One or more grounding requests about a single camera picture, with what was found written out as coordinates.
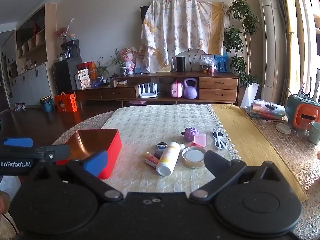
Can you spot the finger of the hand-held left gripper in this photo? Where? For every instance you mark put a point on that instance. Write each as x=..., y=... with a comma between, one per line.
x=57, y=152
x=18, y=142

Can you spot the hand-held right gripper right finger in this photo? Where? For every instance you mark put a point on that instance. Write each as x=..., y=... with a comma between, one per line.
x=212, y=161

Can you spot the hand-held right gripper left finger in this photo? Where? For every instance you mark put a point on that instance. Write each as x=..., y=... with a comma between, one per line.
x=96, y=163

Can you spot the white sunglasses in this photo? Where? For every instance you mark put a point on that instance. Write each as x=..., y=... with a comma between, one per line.
x=220, y=142

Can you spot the red tin box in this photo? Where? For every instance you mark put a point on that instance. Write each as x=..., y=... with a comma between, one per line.
x=110, y=140

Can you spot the purple spiky toy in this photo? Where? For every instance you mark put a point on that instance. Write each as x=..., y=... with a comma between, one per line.
x=191, y=133

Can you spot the white yellow bottle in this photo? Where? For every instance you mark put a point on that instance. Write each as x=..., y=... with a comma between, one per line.
x=167, y=158

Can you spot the small black-lidded jar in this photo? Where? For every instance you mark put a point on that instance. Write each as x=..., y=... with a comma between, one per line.
x=161, y=145

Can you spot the pair of shoes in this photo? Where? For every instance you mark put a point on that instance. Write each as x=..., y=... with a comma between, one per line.
x=20, y=107

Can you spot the yellow cloth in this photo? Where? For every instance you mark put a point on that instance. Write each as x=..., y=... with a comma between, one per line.
x=250, y=135

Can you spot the teal bin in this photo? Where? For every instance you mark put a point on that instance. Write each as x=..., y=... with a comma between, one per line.
x=47, y=106

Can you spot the orange gift box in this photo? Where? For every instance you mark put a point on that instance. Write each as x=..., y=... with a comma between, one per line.
x=66, y=103

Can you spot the stack of books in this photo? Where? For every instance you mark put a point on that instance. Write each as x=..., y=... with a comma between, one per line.
x=265, y=112

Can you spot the purple kettlebell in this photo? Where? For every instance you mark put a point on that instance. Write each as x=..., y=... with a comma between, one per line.
x=191, y=91

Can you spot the flat pink box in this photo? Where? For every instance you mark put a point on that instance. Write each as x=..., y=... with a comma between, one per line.
x=137, y=102

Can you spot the white snack bag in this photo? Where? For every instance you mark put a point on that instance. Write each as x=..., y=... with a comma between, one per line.
x=85, y=80

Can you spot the wooden television cabinet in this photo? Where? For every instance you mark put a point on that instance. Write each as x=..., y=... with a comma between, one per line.
x=217, y=83

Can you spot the white dish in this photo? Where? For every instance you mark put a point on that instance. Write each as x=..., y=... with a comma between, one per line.
x=283, y=128

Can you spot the pink toy case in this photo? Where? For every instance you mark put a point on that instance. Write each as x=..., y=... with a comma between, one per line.
x=177, y=90

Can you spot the black mini fridge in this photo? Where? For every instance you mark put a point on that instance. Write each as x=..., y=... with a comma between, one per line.
x=65, y=72

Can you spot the small white box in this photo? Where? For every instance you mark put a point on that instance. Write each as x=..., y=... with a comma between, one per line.
x=121, y=82

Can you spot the small potted plant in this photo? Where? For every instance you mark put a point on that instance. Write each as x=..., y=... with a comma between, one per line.
x=100, y=78

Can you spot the white router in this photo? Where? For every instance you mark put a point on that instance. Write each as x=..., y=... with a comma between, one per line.
x=147, y=90

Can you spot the flat red box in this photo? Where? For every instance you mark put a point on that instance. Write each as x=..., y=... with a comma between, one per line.
x=86, y=65

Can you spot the glass cup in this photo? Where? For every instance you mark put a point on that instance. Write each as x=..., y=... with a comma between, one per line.
x=302, y=128

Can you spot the orchid plant patterned pot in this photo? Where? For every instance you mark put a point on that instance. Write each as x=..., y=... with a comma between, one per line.
x=123, y=70

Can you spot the blue picture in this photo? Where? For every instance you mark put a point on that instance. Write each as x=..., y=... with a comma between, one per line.
x=221, y=63

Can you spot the clear plastic bag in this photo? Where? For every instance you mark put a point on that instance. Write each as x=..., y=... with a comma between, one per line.
x=207, y=62

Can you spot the black speaker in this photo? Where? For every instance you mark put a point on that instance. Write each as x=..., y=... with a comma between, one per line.
x=181, y=63

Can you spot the cream scalloped board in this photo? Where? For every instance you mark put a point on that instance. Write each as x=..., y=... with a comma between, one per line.
x=195, y=57

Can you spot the teal orange pen holder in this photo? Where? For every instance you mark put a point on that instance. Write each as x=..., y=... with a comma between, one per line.
x=307, y=115

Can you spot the green cup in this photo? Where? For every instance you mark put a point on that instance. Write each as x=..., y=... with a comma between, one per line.
x=314, y=132

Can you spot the black coffee machine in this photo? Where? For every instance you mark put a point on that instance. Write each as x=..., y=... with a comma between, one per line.
x=73, y=47

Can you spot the blue picture book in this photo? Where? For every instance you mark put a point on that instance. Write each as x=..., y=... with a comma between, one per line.
x=140, y=65

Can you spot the pink doll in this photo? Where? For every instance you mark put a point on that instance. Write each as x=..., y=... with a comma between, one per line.
x=128, y=60

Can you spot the vase with pink flowers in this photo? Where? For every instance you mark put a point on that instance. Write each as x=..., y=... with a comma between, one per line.
x=64, y=39

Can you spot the bunch of pens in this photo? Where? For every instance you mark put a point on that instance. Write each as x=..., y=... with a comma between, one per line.
x=303, y=95

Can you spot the small doll figure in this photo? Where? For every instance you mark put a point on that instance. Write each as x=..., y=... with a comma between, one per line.
x=72, y=36

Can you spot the white standing air conditioner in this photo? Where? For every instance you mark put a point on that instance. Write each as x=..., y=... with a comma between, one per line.
x=270, y=42

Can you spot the floral cover cloth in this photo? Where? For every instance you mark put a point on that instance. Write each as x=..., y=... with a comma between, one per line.
x=180, y=22

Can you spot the potted tree white planter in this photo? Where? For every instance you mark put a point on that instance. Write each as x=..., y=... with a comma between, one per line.
x=241, y=12

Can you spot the black television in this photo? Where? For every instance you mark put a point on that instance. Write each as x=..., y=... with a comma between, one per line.
x=143, y=12

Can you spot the yellow curtain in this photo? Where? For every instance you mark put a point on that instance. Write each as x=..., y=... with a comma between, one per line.
x=290, y=17

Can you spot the wooden wall cabinet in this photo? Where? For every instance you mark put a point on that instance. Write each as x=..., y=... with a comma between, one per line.
x=32, y=82

